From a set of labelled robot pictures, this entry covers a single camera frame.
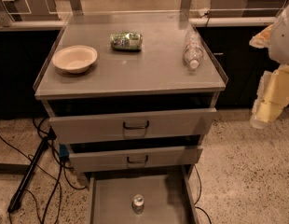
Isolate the grey middle drawer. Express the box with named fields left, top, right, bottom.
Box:
left=70, top=146, right=202, bottom=173

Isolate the silver redbull can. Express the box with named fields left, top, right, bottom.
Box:
left=131, top=194, right=145, bottom=215

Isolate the grey bottom drawer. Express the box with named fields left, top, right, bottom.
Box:
left=87, top=166, right=200, bottom=224

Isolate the black cable right floor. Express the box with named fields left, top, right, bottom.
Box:
left=193, top=164, right=213, bottom=224

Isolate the grey top drawer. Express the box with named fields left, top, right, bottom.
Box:
left=49, top=108, right=216, bottom=144

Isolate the green crushed can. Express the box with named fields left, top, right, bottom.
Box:
left=110, top=32, right=143, bottom=51

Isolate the grey drawer cabinet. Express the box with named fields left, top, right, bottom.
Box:
left=33, top=11, right=229, bottom=185

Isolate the clear plastic water bottle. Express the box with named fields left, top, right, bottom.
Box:
left=184, top=31, right=203, bottom=72

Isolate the blue box behind cabinet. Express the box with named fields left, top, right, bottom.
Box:
left=59, top=145, right=69, bottom=160

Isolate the white paper bowl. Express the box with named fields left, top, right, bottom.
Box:
left=52, top=45, right=98, bottom=74

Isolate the grey drawer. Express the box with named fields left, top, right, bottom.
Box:
left=70, top=146, right=202, bottom=173
left=87, top=166, right=200, bottom=224
left=49, top=108, right=216, bottom=144

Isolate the black bar on floor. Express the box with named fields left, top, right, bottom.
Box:
left=7, top=136, right=48, bottom=214

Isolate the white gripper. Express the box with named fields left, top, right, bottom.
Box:
left=249, top=4, right=289, bottom=129

